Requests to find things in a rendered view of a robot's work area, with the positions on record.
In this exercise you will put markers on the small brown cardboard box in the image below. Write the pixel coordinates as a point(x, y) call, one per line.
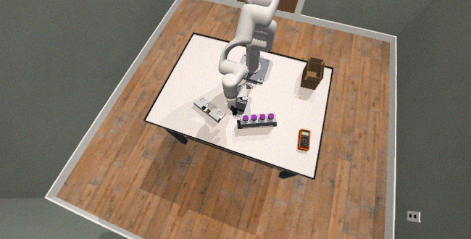
point(315, 69)

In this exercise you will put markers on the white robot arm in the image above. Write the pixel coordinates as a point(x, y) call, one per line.
point(254, 13)

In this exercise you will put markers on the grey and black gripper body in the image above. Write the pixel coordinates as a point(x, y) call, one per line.
point(231, 102)

